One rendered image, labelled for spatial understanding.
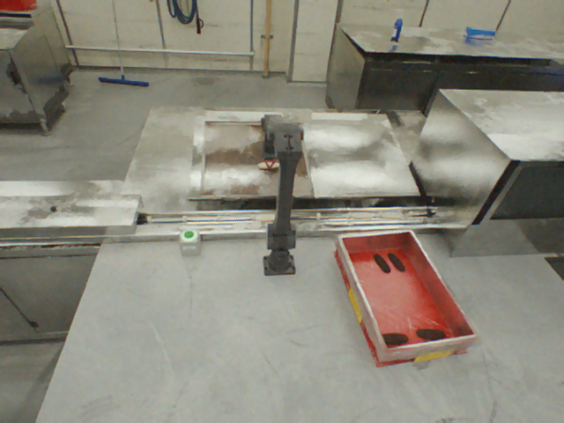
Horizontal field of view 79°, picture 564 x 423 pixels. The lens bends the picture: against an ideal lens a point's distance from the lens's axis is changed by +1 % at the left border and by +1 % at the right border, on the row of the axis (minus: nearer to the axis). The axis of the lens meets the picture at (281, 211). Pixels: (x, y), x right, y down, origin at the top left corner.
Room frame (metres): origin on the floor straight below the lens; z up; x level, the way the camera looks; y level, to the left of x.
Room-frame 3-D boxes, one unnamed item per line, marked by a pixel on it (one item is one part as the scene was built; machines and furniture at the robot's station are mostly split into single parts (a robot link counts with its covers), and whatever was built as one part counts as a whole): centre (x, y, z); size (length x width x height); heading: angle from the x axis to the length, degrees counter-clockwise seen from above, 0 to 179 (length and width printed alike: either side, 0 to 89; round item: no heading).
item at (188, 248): (0.87, 0.34, 0.84); 0.08 x 0.08 x 0.11; 10
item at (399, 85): (3.48, -1.39, 0.51); 1.93 x 1.05 x 1.02; 100
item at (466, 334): (0.73, -0.43, 0.88); 0.49 x 0.34 x 0.10; 14
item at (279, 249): (0.85, 0.00, 0.94); 0.09 x 0.05 x 0.10; 10
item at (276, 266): (0.83, -0.01, 0.86); 0.12 x 0.09 x 0.08; 100
